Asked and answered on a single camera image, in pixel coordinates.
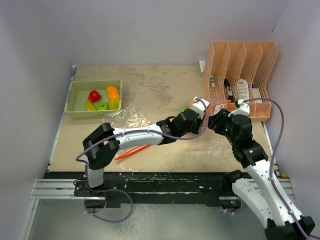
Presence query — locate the orange plastic file organizer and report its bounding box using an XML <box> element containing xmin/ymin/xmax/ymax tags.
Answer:
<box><xmin>202</xmin><ymin>41</ymin><xmax>279</xmax><ymax>121</ymax></box>

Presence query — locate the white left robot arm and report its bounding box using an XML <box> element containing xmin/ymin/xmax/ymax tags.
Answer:
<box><xmin>82</xmin><ymin>108</ymin><xmax>206</xmax><ymax>196</ymax></box>

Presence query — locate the aluminium frame rail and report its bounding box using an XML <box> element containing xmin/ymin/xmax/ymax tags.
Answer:
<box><xmin>30</xmin><ymin>179</ymin><xmax>79</xmax><ymax>200</ymax></box>

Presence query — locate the white box in organizer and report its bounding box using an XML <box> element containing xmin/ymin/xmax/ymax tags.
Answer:
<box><xmin>252</xmin><ymin>84</ymin><xmax>263</xmax><ymax>103</ymax></box>

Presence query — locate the white green tube in organizer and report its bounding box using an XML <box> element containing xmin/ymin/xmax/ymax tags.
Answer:
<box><xmin>210</xmin><ymin>75</ymin><xmax>215</xmax><ymax>88</ymax></box>

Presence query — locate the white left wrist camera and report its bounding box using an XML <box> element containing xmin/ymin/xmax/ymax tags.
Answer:
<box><xmin>190</xmin><ymin>97</ymin><xmax>210</xmax><ymax>119</ymax></box>

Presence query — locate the red fake strawberry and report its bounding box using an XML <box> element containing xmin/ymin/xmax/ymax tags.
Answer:
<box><xmin>87</xmin><ymin>90</ymin><xmax>101</xmax><ymax>103</ymax></box>

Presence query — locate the small yellow ball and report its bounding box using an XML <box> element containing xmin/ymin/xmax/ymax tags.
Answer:
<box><xmin>280</xmin><ymin>173</ymin><xmax>288</xmax><ymax>179</ymax></box>

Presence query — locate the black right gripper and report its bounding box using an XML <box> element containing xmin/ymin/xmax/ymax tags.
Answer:
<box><xmin>206</xmin><ymin>108</ymin><xmax>238</xmax><ymax>146</ymax></box>

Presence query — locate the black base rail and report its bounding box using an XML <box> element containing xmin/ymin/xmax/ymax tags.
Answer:
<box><xmin>73</xmin><ymin>172</ymin><xmax>243</xmax><ymax>211</ymax></box>

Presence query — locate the small white box behind organizer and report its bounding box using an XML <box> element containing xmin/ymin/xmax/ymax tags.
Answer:
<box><xmin>199</xmin><ymin>60</ymin><xmax>206</xmax><ymax>75</ymax></box>

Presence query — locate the light green perforated basket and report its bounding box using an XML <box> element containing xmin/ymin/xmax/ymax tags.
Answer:
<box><xmin>64</xmin><ymin>79</ymin><xmax>123</xmax><ymax>119</ymax></box>

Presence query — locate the green fake custard apple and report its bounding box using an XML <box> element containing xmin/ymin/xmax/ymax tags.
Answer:
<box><xmin>96</xmin><ymin>101</ymin><xmax>110</xmax><ymax>111</ymax></box>

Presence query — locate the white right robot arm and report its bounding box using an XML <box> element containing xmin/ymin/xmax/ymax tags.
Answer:
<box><xmin>208</xmin><ymin>108</ymin><xmax>315</xmax><ymax>240</ymax></box>

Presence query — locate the yellow fake starfruit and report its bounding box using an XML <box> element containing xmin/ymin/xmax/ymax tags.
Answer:
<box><xmin>109</xmin><ymin>98</ymin><xmax>120</xmax><ymax>110</ymax></box>

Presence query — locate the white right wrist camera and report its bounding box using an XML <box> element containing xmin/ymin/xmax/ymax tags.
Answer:
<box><xmin>228</xmin><ymin>99</ymin><xmax>251</xmax><ymax>117</ymax></box>

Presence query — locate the black item in organizer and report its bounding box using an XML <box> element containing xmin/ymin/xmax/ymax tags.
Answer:
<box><xmin>223</xmin><ymin>78</ymin><xmax>234</xmax><ymax>102</ymax></box>

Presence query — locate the white bottle in organizer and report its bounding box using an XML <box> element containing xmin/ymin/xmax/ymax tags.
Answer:
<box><xmin>237</xmin><ymin>79</ymin><xmax>250</xmax><ymax>100</ymax></box>

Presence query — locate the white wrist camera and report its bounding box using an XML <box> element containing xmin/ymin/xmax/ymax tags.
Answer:
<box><xmin>190</xmin><ymin>97</ymin><xmax>210</xmax><ymax>119</ymax></box>
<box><xmin>228</xmin><ymin>99</ymin><xmax>251</xmax><ymax>117</ymax></box>

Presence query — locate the clear zip bag orange seal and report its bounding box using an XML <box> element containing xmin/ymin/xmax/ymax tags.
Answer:
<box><xmin>104</xmin><ymin>106</ymin><xmax>153</xmax><ymax>161</ymax></box>

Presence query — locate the green fake leafy vegetable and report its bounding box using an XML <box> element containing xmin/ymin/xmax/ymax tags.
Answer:
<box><xmin>180</xmin><ymin>106</ymin><xmax>190</xmax><ymax>112</ymax></box>

